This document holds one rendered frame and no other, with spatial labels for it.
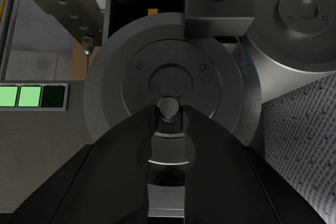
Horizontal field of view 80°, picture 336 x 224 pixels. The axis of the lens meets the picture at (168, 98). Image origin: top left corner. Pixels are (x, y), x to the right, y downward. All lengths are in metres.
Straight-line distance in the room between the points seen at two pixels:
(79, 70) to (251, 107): 2.62
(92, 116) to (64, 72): 3.26
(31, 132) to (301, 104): 0.56
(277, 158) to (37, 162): 0.51
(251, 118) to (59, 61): 3.41
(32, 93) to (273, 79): 0.54
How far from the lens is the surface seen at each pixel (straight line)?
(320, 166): 0.31
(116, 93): 0.17
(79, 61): 2.75
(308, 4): 0.24
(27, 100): 0.61
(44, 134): 0.58
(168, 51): 0.16
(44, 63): 3.58
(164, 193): 0.50
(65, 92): 0.57
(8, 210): 0.64
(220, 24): 0.16
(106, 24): 0.21
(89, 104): 0.18
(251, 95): 0.18
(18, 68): 3.71
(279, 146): 0.39
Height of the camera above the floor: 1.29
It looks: 12 degrees down
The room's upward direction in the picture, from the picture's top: 179 degrees counter-clockwise
